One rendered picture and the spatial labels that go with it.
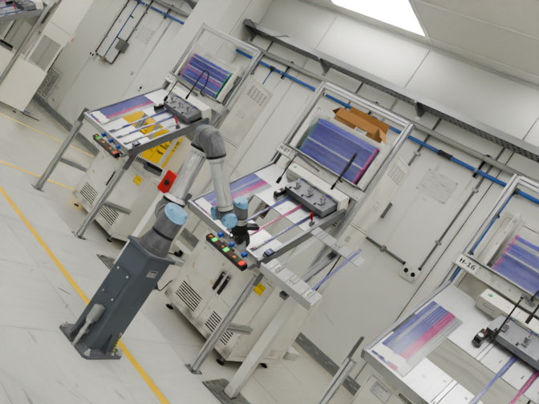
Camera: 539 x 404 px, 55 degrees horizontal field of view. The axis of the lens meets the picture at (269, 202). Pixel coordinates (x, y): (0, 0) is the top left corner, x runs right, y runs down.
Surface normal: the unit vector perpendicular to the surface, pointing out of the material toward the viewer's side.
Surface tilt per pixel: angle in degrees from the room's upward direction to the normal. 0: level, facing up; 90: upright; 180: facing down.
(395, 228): 90
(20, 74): 90
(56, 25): 90
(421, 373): 44
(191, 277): 90
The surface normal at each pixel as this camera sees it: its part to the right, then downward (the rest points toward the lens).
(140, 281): 0.70, 0.50
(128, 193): -0.51, -0.29
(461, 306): 0.04, -0.79
